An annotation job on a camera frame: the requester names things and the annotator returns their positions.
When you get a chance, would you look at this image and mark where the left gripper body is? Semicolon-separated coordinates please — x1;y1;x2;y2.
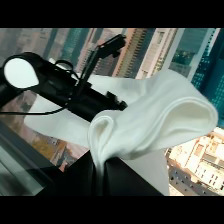
68;81;129;123

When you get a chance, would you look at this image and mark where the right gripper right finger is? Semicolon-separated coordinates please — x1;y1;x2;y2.
102;156;165;197

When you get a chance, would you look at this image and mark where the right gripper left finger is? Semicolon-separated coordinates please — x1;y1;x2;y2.
60;150;102;197

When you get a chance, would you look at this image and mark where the white T-shirt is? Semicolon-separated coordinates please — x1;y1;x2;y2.
23;68;220;197

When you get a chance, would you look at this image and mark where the black cable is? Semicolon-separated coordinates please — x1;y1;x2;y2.
0;59;81;117

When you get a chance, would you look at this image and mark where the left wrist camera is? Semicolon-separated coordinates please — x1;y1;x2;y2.
77;33;128;98

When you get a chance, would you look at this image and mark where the silver frame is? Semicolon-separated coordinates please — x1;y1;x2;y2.
0;139;46;197

